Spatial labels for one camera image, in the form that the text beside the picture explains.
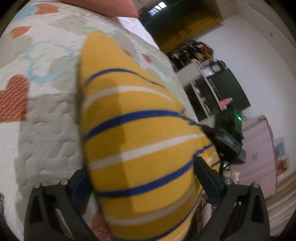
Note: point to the wooden door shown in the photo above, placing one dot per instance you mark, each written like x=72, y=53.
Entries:
x=171, y=23

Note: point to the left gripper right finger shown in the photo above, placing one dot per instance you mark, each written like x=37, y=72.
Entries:
x=240, y=211

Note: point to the pink corduroy pillow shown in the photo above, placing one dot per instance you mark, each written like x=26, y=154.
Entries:
x=114, y=8

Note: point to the patchwork heart quilt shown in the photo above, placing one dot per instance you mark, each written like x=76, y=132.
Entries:
x=40, y=50

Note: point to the person right hand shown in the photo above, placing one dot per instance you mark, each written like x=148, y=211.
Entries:
x=228, y=174

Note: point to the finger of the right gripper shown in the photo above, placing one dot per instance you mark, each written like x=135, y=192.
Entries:
x=209, y=132

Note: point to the dark mantel clock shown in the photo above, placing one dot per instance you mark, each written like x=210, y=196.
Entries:
x=218, y=66

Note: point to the white tv cabinet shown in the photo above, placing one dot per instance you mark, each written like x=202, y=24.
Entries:
x=203, y=96

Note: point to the black television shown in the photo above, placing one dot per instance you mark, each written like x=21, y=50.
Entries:
x=228, y=87

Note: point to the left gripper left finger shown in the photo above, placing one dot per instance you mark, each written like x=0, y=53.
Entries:
x=41, y=220

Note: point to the cluttered clothes rack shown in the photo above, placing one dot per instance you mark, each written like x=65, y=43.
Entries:
x=193, y=50

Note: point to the pink fleece bed sheet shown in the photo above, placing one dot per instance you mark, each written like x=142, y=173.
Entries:
x=135, y=26

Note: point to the yellow striped knit sweater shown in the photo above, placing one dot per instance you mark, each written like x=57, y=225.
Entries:
x=139, y=146

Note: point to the pink water bottle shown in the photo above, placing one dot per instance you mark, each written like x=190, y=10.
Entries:
x=225, y=102

